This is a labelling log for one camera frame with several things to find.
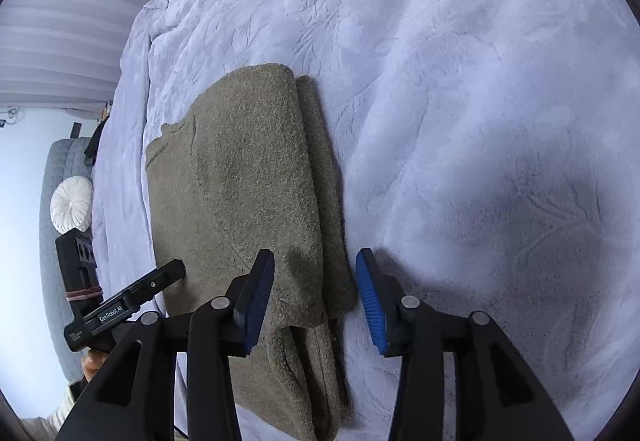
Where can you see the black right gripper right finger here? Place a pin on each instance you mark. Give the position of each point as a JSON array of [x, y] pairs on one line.
[[498, 396]]

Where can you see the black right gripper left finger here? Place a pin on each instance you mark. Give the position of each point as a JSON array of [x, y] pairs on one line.
[[132, 396]]

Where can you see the olive knit sweater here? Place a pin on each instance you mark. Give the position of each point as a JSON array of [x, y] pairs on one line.
[[250, 167]]

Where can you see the person's left hand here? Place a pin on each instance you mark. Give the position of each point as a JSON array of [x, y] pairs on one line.
[[91, 362]]

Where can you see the white round cushion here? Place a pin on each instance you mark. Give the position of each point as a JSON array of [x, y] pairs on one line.
[[71, 205]]

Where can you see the grey quilted chair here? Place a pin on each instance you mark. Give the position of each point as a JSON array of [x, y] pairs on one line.
[[66, 158]]

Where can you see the lavender plush bed blanket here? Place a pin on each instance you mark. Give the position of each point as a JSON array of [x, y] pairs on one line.
[[489, 152]]

